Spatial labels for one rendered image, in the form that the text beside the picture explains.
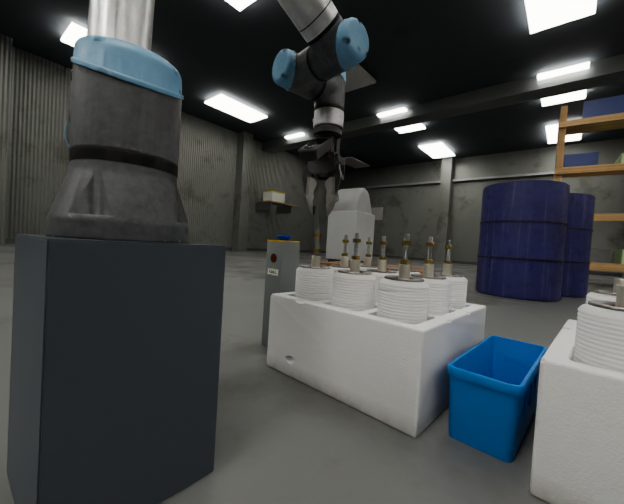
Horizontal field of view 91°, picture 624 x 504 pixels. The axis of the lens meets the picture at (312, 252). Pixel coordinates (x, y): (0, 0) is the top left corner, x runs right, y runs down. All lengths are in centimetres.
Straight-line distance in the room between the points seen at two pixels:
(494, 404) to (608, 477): 14
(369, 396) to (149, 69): 59
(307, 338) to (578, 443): 45
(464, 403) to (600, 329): 22
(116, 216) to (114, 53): 17
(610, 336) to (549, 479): 20
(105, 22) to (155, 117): 23
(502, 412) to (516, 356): 29
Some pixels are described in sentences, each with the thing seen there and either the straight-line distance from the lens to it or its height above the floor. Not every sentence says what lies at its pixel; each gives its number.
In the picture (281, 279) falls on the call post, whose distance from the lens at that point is 88.
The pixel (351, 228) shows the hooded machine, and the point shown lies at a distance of 537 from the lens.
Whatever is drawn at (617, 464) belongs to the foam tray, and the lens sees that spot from 54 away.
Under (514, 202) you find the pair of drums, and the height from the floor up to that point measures 71.
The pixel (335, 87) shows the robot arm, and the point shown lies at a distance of 83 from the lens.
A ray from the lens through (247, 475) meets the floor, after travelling 51.
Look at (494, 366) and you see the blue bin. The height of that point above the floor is 5.
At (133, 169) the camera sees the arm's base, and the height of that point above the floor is 38.
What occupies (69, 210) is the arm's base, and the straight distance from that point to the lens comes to 41.
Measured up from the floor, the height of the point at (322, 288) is 21.
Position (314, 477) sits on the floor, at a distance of 51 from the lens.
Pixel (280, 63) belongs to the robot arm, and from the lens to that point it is 78.
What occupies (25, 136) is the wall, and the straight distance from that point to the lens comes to 730.
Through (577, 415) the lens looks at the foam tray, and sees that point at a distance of 53.
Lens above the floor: 31
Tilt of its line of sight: 1 degrees down
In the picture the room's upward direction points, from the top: 4 degrees clockwise
